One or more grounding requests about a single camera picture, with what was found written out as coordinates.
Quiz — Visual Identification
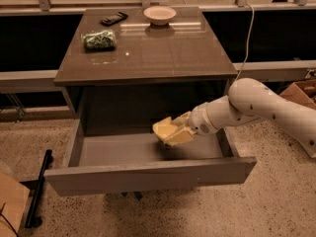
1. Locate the open grey top drawer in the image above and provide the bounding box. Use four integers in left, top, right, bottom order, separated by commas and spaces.
43, 86, 258, 197

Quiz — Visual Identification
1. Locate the black remote control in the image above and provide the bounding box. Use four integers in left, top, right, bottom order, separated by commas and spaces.
100, 12, 128, 27

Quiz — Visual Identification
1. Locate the white bowl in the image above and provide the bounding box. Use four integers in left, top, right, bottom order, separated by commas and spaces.
143, 6, 176, 26

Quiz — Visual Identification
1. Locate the yellow sponge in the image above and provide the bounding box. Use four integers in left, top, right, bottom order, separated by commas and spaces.
152, 117, 178, 141

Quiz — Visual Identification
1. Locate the white cable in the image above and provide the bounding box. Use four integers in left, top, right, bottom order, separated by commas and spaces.
234, 3, 256, 81

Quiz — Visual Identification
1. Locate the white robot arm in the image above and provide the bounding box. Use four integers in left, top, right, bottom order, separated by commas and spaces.
163, 78, 316, 158

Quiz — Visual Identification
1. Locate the green snack bag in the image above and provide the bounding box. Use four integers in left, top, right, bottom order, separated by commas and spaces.
81, 30, 117, 49

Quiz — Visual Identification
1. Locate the black metal bar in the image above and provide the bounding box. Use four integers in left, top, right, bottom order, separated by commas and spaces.
25, 149, 53, 228

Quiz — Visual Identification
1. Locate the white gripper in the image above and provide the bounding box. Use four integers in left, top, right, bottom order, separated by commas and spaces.
165, 103, 214, 146

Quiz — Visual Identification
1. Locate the brown cardboard box left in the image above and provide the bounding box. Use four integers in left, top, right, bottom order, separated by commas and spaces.
0, 171, 30, 237

